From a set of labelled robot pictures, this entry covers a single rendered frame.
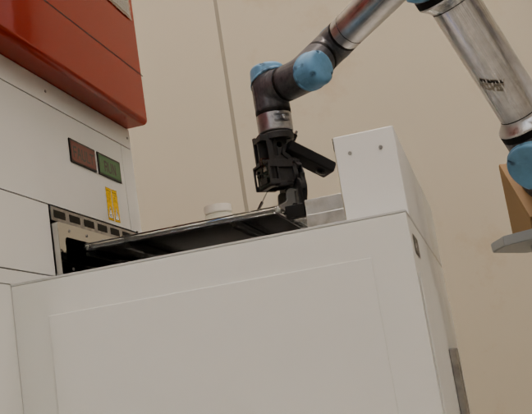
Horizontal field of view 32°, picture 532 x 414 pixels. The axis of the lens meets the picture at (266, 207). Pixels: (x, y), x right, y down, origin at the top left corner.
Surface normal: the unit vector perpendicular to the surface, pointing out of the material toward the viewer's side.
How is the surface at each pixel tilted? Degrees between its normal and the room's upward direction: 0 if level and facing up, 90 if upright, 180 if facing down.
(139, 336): 90
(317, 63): 90
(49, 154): 90
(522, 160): 134
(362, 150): 90
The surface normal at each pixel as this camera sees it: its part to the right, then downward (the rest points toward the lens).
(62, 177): 0.96, -0.19
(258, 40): 0.00, -0.19
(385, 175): -0.24, -0.14
